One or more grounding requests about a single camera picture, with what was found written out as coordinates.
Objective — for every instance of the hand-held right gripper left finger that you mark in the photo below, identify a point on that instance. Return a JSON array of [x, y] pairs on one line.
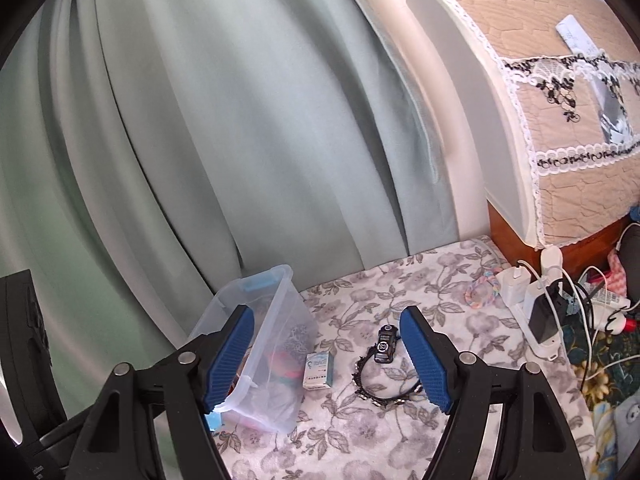
[[227, 360]]

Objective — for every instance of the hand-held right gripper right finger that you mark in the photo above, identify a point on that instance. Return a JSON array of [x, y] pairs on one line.
[[425, 360]]

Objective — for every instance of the black clover headband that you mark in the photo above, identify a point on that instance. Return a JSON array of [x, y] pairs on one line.
[[372, 399]]

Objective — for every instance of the clear plastic container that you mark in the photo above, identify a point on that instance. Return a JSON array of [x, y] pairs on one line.
[[280, 310]]

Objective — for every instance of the black and white leopard scrunchie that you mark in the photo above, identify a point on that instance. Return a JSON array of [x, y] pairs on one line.
[[297, 340]]

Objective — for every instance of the white and blue medicine box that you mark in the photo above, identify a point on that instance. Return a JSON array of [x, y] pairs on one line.
[[317, 370]]

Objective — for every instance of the grey floral blanket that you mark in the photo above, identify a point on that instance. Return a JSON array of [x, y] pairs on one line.
[[475, 340]]

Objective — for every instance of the white charger plug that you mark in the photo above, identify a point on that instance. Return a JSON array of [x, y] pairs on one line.
[[515, 285]]

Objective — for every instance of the black charger block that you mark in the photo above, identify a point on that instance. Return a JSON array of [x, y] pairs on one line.
[[545, 315]]

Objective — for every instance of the wooden nightstand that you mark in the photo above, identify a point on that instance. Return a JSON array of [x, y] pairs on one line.
[[510, 240]]

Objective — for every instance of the white power strip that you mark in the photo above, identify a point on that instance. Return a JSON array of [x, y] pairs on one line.
[[551, 260]]

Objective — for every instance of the dark floral cloth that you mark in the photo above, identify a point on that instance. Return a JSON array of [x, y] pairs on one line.
[[610, 360]]

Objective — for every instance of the pale green curtain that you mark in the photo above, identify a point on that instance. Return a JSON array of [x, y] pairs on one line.
[[200, 110]]

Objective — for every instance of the white rounded panel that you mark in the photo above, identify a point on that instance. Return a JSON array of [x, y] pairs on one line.
[[475, 110]]

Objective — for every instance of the beige quilted lace cover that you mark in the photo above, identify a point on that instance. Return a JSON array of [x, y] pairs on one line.
[[565, 120]]

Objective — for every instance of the white paper slip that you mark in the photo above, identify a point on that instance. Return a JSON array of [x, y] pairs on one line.
[[575, 32]]

